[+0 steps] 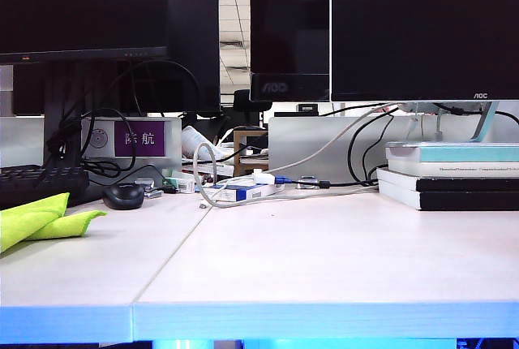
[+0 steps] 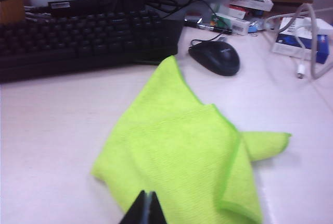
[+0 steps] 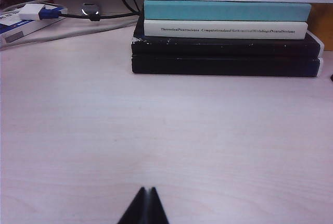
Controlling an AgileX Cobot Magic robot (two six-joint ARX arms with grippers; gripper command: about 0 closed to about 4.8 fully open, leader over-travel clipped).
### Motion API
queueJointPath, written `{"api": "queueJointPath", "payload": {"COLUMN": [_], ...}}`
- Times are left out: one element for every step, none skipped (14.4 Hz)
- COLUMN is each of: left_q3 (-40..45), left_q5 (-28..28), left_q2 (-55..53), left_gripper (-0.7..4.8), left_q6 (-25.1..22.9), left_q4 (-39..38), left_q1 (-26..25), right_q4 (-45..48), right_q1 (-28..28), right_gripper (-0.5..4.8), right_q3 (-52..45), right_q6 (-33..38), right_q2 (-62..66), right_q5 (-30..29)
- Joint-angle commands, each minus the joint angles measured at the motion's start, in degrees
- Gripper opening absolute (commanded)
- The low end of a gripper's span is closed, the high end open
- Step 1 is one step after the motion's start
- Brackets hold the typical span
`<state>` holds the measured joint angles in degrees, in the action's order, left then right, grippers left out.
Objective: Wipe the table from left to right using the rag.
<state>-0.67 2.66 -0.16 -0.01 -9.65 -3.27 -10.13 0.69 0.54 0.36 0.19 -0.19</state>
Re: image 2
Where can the black computer mouse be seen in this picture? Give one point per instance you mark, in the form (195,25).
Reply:
(218,58)

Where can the black pen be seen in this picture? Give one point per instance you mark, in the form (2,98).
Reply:
(208,27)

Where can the blue and white carton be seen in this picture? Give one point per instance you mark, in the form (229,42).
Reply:
(288,41)

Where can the black computer keyboard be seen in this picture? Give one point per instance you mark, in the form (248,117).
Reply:
(78,41)

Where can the yellow container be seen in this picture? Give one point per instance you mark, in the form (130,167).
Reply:
(11,7)

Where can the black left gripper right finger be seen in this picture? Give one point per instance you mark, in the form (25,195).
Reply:
(156,212)

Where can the long flat white box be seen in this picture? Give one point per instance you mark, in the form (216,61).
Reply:
(252,1)

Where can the small white green box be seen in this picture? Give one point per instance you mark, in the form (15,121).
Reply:
(234,23)

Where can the lime green microfiber rag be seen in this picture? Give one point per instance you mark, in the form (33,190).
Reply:
(171,140)

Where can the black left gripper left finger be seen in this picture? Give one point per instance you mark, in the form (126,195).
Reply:
(138,212)

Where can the black power adapter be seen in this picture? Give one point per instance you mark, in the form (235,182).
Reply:
(75,6)

